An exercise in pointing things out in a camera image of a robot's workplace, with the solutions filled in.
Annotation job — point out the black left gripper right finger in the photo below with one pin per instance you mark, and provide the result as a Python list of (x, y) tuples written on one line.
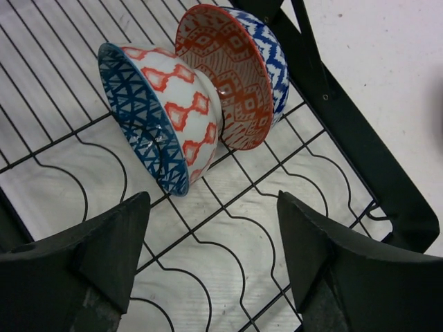
[(342, 280)]

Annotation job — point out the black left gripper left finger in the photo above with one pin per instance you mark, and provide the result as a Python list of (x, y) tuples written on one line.
[(79, 279)]

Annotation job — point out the blue patterned bowl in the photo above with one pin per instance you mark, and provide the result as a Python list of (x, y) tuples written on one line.
[(245, 62)]

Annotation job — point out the black wire dish rack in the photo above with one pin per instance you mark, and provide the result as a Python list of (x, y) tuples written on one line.
[(210, 261)]

